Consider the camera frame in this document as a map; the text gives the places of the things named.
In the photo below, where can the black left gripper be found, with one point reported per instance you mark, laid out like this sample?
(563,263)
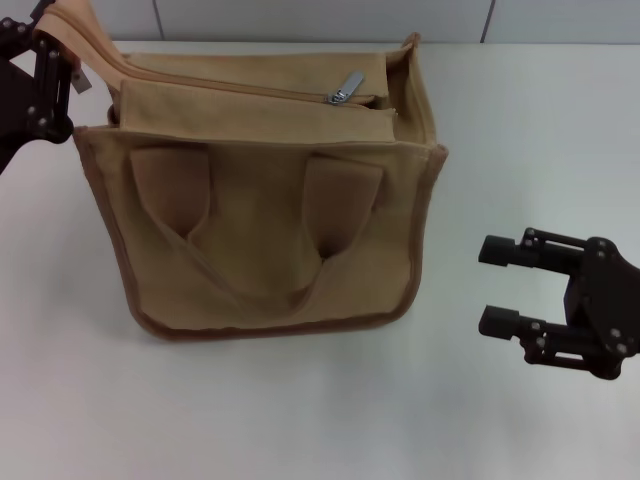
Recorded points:
(20,120)

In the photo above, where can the khaki canvas food bag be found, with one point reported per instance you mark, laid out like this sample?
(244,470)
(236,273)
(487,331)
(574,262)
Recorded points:
(260,240)

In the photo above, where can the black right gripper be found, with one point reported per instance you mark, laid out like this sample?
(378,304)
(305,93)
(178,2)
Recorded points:
(610,310)

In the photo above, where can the silver zipper pull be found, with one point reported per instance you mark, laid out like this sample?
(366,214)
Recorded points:
(350,82)

